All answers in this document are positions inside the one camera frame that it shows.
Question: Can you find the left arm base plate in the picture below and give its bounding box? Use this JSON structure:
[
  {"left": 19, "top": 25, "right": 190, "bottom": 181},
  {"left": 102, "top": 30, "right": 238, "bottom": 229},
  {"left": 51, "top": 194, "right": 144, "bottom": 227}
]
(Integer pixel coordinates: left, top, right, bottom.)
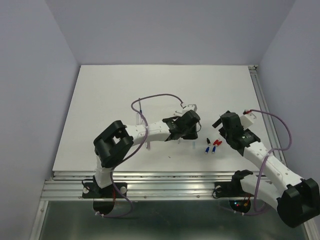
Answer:
[{"left": 81, "top": 181, "right": 124, "bottom": 199}]

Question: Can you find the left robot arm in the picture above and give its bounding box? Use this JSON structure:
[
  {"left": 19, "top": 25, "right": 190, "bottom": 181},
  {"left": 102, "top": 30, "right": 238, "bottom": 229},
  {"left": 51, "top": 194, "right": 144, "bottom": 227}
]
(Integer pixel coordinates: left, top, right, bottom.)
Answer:
[{"left": 93, "top": 110, "right": 201, "bottom": 197}]

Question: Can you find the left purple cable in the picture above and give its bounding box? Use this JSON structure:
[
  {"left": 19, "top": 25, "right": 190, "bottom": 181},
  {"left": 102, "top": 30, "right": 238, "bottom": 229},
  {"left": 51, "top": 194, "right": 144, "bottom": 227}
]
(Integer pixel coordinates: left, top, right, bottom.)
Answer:
[{"left": 94, "top": 93, "right": 191, "bottom": 218}]

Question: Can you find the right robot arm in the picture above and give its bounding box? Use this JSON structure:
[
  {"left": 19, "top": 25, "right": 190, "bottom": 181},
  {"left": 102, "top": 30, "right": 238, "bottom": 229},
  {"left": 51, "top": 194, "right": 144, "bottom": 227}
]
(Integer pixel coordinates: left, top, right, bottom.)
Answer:
[{"left": 212, "top": 110, "right": 320, "bottom": 228}]

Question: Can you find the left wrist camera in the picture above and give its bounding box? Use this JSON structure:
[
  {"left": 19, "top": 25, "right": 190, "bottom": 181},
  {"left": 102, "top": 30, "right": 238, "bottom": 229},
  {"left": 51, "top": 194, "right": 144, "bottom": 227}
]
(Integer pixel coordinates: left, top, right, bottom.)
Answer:
[{"left": 181, "top": 102, "right": 198, "bottom": 115}]

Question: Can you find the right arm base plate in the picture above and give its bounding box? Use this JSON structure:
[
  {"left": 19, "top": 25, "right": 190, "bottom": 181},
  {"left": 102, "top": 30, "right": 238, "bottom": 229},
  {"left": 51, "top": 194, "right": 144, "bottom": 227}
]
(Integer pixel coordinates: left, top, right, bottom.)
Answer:
[{"left": 212, "top": 169, "right": 258, "bottom": 199}]

